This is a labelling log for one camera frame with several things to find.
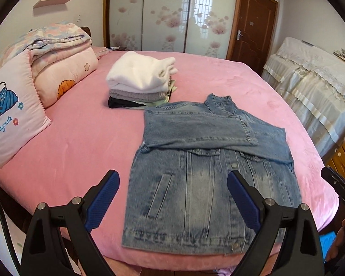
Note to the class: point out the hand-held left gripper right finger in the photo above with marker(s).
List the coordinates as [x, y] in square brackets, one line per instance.
[244, 204]

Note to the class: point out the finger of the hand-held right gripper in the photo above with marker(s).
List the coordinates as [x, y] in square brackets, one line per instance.
[333, 179]

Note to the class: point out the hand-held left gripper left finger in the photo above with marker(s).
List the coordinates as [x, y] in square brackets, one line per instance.
[103, 201]

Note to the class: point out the blue denim jacket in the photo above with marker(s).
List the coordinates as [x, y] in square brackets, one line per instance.
[189, 192]

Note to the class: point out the person's right hand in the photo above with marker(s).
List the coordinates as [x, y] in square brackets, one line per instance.
[342, 238]

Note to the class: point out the wooden drawer cabinet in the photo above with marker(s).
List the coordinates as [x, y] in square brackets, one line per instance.
[343, 158]

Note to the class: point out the blue textured object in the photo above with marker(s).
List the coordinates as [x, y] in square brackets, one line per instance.
[327, 244]

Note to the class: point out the pink bed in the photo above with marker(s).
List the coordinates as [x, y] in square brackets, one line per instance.
[89, 135]

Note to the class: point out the white lace furniture cover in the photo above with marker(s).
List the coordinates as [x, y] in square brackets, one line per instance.
[310, 86]

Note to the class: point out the black folded garment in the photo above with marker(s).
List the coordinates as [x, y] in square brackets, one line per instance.
[117, 103]

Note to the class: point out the light green folded garment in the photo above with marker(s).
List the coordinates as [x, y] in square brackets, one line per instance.
[152, 105]

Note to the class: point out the grey folded knit garment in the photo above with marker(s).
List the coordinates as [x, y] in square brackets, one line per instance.
[138, 95]

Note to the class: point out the pink Playmate pillow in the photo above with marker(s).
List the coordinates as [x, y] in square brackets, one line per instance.
[14, 112]

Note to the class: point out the pink flower print pillow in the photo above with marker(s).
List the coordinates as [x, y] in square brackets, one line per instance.
[66, 74]

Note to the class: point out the white folded sweater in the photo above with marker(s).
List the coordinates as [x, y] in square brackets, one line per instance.
[138, 69]

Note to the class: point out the small printed packet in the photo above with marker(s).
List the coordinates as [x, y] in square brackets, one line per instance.
[113, 48]

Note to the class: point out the dark wooden headboard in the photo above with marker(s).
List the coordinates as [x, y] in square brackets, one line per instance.
[86, 31]

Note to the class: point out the folded floral quilt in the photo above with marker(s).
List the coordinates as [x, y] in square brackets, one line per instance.
[51, 37]

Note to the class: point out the brown wooden door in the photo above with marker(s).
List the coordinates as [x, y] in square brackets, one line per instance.
[252, 26]

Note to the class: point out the floral sliding door wardrobe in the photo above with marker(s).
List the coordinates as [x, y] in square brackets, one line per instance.
[166, 14]

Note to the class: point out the pink wall shelf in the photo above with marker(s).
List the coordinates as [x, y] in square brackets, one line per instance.
[53, 2]

